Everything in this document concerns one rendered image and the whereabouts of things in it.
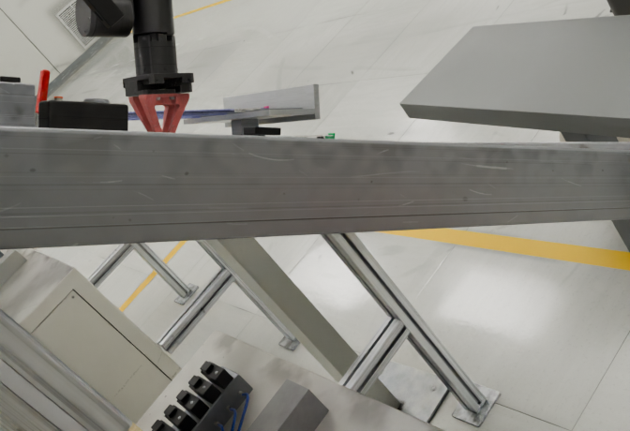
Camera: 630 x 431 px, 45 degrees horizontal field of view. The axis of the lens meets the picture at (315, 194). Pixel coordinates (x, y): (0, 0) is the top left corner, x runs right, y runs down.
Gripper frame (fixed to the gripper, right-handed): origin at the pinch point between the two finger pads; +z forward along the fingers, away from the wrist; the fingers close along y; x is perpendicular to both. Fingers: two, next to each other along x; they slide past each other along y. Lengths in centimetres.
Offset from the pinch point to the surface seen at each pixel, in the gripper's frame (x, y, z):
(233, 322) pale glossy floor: 70, -116, 63
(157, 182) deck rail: -26, 60, 1
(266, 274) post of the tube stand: 33, -30, 29
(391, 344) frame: 48, -11, 42
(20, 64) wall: 171, -748, -73
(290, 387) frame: 4.2, 22.8, 30.5
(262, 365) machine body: 8.9, 8.2, 32.5
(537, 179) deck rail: 6, 60, 4
